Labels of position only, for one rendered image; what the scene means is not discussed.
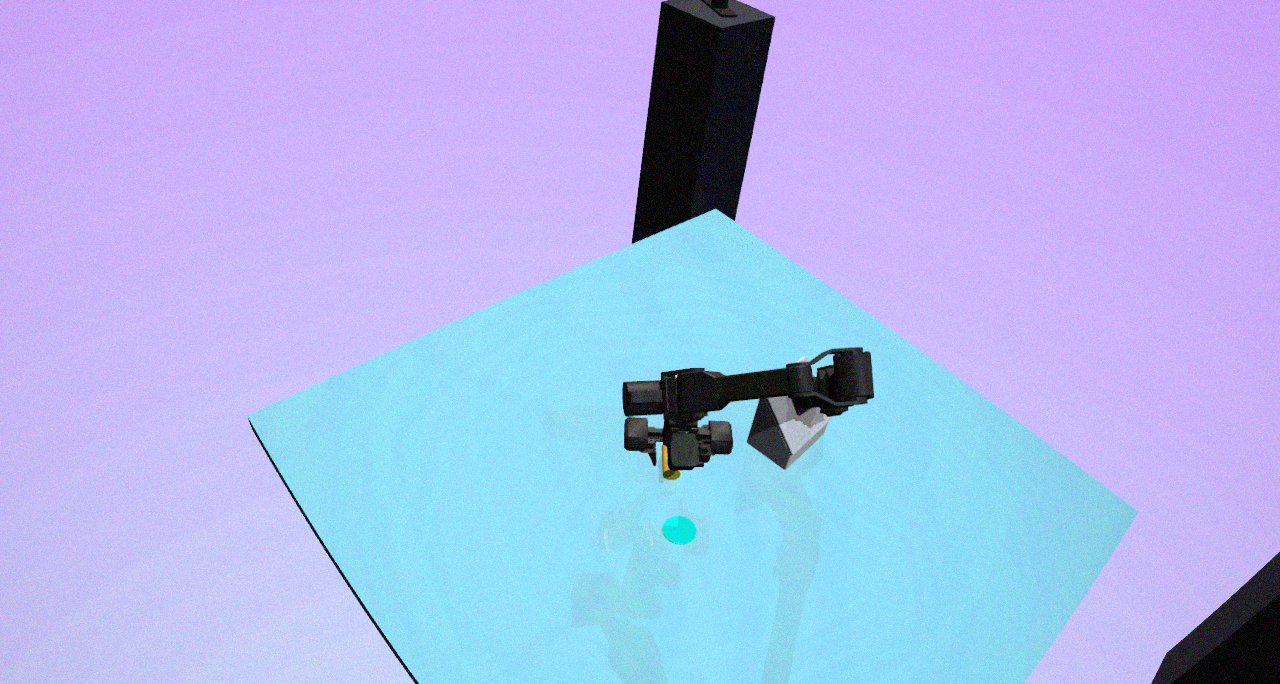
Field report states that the yellow tall cylinder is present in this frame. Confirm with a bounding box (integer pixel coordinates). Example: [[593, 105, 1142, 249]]
[[662, 444, 680, 480]]

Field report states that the teal flat circle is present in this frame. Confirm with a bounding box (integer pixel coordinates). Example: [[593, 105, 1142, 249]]
[[662, 516, 698, 544]]

